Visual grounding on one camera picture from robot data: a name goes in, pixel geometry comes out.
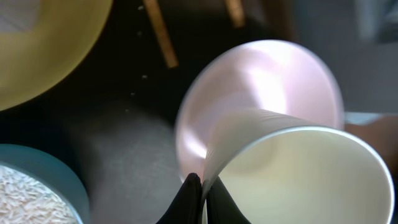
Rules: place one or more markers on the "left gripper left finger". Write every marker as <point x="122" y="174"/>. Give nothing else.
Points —
<point x="185" y="207"/>

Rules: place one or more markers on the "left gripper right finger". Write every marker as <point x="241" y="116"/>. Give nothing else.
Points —
<point x="221" y="208"/>

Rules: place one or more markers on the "white paper cup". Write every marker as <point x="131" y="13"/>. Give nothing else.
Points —
<point x="281" y="169"/>

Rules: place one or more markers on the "grey dishwasher rack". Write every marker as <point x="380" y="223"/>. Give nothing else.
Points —
<point x="377" y="20"/>

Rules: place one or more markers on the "dark brown serving tray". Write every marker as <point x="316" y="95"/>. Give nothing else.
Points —
<point x="112" y="119"/>

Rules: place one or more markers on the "pink bowl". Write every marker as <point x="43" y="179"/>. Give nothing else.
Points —
<point x="273" y="75"/>

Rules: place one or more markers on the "blue bowl with rice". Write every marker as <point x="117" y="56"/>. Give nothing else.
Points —
<point x="39" y="188"/>

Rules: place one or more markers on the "right wooden chopstick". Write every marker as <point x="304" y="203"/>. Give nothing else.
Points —
<point x="236" y="12"/>

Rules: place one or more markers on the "yellow plate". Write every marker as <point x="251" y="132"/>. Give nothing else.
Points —
<point x="33" y="62"/>

